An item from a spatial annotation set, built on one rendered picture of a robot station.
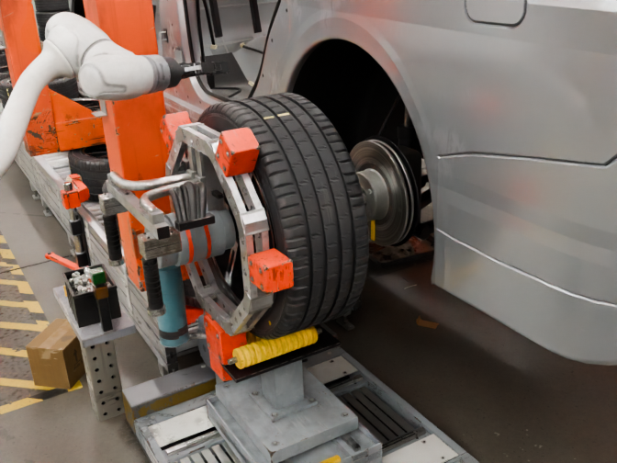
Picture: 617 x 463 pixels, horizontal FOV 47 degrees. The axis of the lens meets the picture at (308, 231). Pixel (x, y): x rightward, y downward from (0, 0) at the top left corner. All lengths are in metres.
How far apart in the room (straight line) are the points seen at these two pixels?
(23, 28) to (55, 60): 2.32
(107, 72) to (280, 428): 1.15
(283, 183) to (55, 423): 1.46
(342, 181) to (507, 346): 1.47
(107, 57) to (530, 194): 0.95
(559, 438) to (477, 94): 1.38
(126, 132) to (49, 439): 1.13
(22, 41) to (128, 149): 1.93
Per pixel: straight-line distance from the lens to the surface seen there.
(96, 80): 1.63
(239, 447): 2.25
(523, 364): 2.91
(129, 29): 2.16
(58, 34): 1.76
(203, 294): 2.09
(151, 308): 1.73
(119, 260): 2.02
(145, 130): 2.21
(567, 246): 1.45
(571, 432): 2.61
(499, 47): 1.49
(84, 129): 4.18
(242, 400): 2.30
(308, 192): 1.67
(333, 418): 2.20
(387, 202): 2.06
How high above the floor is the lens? 1.57
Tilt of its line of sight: 23 degrees down
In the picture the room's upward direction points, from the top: 3 degrees counter-clockwise
